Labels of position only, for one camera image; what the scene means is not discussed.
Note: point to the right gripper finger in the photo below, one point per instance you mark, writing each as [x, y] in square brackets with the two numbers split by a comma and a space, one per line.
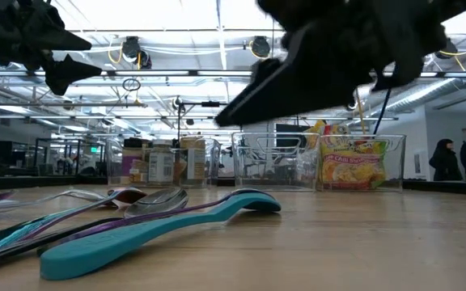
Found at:
[297, 89]

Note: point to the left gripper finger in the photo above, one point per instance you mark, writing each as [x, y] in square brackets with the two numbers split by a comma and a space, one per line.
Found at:
[51, 34]
[69, 74]

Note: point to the blue-edged yellow ramen packet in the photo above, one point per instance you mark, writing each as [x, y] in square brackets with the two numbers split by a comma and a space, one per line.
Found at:
[316, 129]

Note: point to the lime chili shrimp ramen packet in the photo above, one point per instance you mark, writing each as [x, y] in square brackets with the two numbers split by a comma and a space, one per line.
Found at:
[354, 169]

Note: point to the purple label spice jar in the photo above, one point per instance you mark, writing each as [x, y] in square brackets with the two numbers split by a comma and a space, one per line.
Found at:
[128, 163]

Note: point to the small brown lid jar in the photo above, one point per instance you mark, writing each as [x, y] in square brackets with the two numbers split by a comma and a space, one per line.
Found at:
[139, 174]

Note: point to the white lid spice jar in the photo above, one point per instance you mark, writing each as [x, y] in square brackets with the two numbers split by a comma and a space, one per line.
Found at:
[161, 165]

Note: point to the teal plastic spoon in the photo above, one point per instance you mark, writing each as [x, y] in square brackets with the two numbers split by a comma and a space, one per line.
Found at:
[136, 240]

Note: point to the black monitor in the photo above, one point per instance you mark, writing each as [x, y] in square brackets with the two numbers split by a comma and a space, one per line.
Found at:
[289, 139]

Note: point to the white pillar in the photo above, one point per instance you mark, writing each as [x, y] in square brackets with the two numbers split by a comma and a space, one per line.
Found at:
[259, 126]

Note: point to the narrow clear plastic bin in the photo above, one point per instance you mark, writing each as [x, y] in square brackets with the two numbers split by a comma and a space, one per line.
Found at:
[277, 169]
[395, 169]

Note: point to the wide clear plastic bin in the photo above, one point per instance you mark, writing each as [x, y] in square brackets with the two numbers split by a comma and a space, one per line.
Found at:
[213, 161]

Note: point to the dark metal spoon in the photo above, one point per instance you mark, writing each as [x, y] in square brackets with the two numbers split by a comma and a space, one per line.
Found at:
[156, 202]

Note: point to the silver ventilation duct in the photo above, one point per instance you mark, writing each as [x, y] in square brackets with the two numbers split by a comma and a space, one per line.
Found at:
[419, 95]

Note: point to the black camera rig frame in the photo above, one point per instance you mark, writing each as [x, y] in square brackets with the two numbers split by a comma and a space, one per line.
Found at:
[210, 104]

